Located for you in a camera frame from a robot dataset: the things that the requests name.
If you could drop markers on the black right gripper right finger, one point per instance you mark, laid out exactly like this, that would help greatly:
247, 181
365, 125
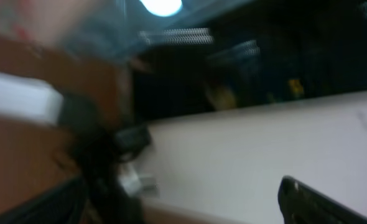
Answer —
301, 204

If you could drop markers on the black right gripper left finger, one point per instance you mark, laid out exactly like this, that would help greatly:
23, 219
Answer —
63, 204

